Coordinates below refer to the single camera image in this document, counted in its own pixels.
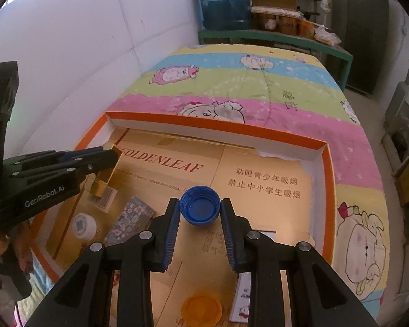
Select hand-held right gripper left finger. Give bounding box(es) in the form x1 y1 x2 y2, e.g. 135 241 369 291
27 197 181 327

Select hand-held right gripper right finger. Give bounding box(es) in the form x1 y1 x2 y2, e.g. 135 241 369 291
220 198 379 327

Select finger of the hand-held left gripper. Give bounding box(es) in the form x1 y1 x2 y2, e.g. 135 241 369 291
3 150 121 191
5 146 104 169

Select gold lighter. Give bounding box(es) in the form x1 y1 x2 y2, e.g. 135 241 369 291
90 143 121 198

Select blue bottle cap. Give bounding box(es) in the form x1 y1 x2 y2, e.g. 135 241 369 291
180 186 222 227

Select white cap grey label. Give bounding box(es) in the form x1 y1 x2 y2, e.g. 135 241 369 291
69 213 98 242

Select white printed tin case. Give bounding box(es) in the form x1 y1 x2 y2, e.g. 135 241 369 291
229 272 253 323

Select plain orange bottle cap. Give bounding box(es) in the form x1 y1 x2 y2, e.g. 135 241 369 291
181 295 223 327

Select shallow orange-rimmed cardboard box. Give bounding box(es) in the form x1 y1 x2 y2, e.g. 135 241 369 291
29 111 338 327

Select person's left hand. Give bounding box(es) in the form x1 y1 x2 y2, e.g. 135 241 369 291
0 220 36 292

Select gold printed cardboard liner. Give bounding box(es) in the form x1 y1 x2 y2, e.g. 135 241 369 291
44 128 317 327

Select cartoon printed blanket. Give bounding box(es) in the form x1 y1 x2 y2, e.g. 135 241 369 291
7 43 391 327

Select green table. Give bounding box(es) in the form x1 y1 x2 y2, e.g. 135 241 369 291
198 27 354 91

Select blue water jug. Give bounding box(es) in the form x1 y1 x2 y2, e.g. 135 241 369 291
194 0 253 31

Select clear jar orange contents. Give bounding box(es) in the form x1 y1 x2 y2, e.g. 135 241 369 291
278 15 299 35
254 12 276 31
298 19 317 38

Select white plastic bag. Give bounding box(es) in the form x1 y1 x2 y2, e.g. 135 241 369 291
314 25 341 46

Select black frying pan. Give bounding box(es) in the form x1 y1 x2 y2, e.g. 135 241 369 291
295 7 323 19

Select dark refrigerator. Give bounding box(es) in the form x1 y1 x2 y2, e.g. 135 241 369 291
330 0 391 96

